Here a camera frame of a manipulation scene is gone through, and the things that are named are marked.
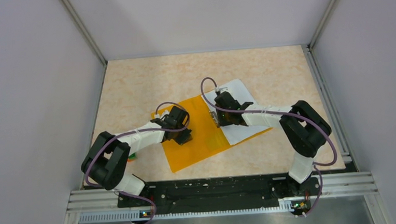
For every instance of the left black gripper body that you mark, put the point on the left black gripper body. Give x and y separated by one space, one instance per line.
179 126

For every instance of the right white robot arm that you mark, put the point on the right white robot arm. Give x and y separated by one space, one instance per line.
305 129

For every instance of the green toy cube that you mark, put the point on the green toy cube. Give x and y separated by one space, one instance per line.
133 155

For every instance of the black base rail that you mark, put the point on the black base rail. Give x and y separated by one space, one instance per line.
221 193

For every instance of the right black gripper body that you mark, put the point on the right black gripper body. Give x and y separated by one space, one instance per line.
217 104

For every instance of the metal folder clip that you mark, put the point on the metal folder clip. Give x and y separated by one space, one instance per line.
214 117

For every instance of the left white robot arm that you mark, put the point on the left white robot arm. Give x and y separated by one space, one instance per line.
107 158

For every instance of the white paper sheet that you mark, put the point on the white paper sheet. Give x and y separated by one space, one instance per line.
235 134

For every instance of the orange plastic folder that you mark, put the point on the orange plastic folder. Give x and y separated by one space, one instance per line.
207 154

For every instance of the white slotted cable duct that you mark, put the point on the white slotted cable duct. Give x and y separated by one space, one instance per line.
137 215

